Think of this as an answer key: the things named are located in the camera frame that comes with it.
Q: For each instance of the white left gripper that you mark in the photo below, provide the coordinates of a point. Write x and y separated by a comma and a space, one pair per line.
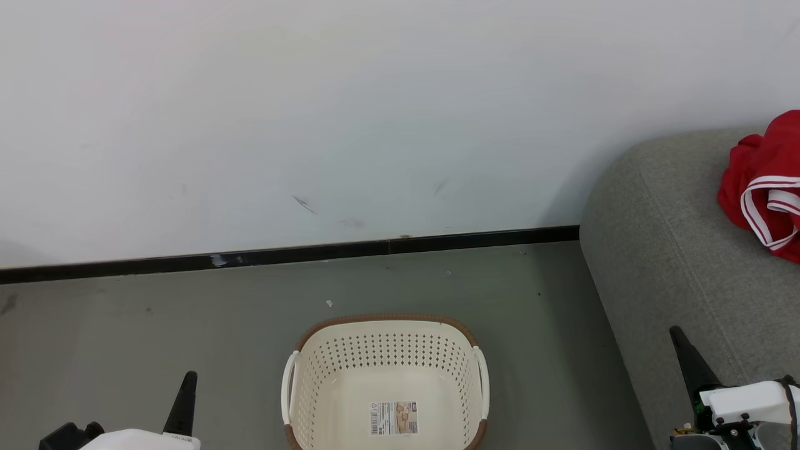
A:
144, 440

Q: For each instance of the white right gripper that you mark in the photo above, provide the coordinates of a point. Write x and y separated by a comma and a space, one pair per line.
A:
750, 403

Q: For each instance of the red garment with white trim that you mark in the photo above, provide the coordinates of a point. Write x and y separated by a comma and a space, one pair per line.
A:
789, 201

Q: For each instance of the plain red garment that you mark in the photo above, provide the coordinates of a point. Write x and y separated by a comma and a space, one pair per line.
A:
781, 144

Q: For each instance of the cream plastic laundry basket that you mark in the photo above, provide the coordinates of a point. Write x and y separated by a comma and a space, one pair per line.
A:
387, 350

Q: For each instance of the grey fabric sofa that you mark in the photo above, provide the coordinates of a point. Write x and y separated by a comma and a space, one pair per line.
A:
662, 262

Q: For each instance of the black skirting board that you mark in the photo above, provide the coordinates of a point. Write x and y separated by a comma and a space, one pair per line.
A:
281, 253

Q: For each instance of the paper label sticker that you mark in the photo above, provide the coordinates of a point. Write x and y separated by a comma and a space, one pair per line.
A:
394, 417

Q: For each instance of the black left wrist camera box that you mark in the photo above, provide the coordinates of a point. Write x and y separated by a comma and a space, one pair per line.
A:
65, 437

